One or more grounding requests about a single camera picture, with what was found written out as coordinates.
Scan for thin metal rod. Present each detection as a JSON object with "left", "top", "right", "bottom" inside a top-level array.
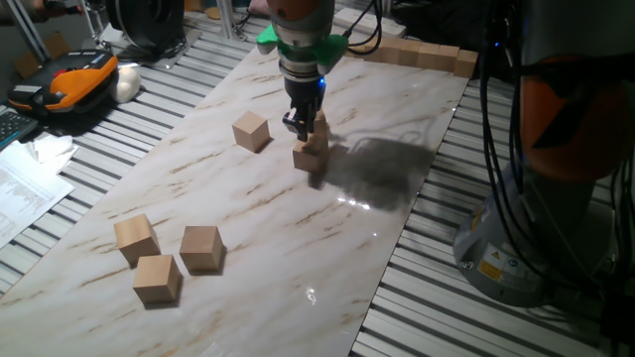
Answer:
[{"left": 78, "top": 0, "right": 103, "bottom": 39}]

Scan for printed paper sheets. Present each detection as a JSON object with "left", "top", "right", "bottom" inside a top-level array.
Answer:
[{"left": 0, "top": 141, "right": 76, "bottom": 249}]

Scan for white power strip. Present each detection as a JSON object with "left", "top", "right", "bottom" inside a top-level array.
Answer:
[{"left": 334, "top": 6, "right": 408, "bottom": 40}]

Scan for brown cardboard piece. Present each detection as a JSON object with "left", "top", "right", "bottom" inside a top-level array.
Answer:
[
  {"left": 43, "top": 32, "right": 70, "bottom": 59},
  {"left": 13, "top": 52, "right": 39, "bottom": 78}
]

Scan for slanted aluminium frame beam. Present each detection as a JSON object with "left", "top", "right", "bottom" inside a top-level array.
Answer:
[{"left": 3, "top": 0, "right": 51, "bottom": 63}]

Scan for black keyboard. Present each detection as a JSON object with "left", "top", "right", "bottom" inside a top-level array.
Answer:
[{"left": 0, "top": 105, "right": 40, "bottom": 152}]

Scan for crumpled white tissue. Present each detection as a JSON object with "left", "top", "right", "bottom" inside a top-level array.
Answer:
[{"left": 27, "top": 133, "right": 80, "bottom": 175}]

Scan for marble pattern board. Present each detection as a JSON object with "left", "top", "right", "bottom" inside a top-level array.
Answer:
[{"left": 0, "top": 13, "right": 470, "bottom": 357}]

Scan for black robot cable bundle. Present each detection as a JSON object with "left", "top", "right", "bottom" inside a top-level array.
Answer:
[{"left": 341, "top": 0, "right": 635, "bottom": 348}]

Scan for large wooden cube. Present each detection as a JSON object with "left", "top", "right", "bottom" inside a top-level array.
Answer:
[
  {"left": 113, "top": 213, "right": 162, "bottom": 268},
  {"left": 416, "top": 43, "right": 442, "bottom": 70},
  {"left": 453, "top": 49, "right": 480, "bottom": 79},
  {"left": 132, "top": 254, "right": 183, "bottom": 305},
  {"left": 231, "top": 110, "right": 272, "bottom": 154},
  {"left": 435, "top": 44, "right": 461, "bottom": 73},
  {"left": 292, "top": 136, "right": 330, "bottom": 174},
  {"left": 381, "top": 38, "right": 403, "bottom": 65},
  {"left": 398, "top": 40, "right": 422, "bottom": 68},
  {"left": 364, "top": 37, "right": 386, "bottom": 63},
  {"left": 179, "top": 225, "right": 225, "bottom": 273},
  {"left": 310, "top": 109, "right": 329, "bottom": 140}
]

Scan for grey metal base plate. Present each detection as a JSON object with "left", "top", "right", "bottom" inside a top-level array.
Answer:
[{"left": 96, "top": 22, "right": 203, "bottom": 70}]

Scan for orange black teach pendant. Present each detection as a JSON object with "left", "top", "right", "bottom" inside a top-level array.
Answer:
[{"left": 7, "top": 49, "right": 120, "bottom": 118}]

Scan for black bag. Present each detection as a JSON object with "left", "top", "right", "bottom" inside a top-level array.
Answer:
[{"left": 391, "top": 0, "right": 497, "bottom": 54}]

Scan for black round spool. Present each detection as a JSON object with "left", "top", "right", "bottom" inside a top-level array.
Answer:
[{"left": 105, "top": 0, "right": 186, "bottom": 51}]

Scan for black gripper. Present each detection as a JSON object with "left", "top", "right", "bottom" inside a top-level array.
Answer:
[{"left": 282, "top": 73, "right": 326, "bottom": 143}]

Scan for aluminium frame post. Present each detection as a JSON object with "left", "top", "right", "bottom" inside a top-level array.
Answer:
[{"left": 215, "top": 0, "right": 235, "bottom": 40}]

